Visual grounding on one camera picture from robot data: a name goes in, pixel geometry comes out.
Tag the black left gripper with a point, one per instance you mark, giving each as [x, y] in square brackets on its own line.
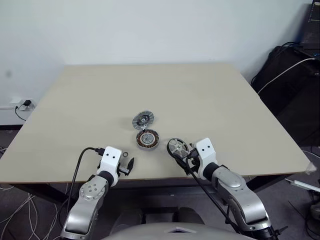
[124, 170]

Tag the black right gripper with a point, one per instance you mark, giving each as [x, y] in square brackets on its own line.
[193, 160]

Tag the black ring wheel part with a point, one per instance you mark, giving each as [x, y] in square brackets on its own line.
[178, 147]

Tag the copper wound motor stator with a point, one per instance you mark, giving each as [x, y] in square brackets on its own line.
[147, 140]

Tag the silver rotor disc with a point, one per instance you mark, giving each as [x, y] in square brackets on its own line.
[143, 120]

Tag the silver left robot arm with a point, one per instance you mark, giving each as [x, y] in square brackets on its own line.
[87, 200]

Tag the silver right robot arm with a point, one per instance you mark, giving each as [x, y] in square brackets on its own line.
[237, 190]

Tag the grey robot torso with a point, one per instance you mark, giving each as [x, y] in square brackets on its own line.
[175, 231]

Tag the black plug adapter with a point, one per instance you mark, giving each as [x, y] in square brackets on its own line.
[27, 103]

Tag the white power strip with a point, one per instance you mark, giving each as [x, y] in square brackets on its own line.
[302, 185]

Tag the large black bag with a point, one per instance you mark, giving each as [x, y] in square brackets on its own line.
[295, 100]

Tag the white tape on table corner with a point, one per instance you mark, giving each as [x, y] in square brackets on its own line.
[310, 168]

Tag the black chair wheel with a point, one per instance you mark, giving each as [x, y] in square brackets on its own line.
[315, 208]

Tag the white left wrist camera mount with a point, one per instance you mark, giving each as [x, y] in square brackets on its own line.
[111, 160]

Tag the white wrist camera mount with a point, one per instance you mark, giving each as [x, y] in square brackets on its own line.
[206, 150]
[111, 160]

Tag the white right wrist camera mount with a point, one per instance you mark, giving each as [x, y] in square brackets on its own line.
[206, 150]

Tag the black table frame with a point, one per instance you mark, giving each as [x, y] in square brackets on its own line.
[50, 193]

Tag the white wall power outlet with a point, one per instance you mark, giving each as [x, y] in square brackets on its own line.
[15, 100]

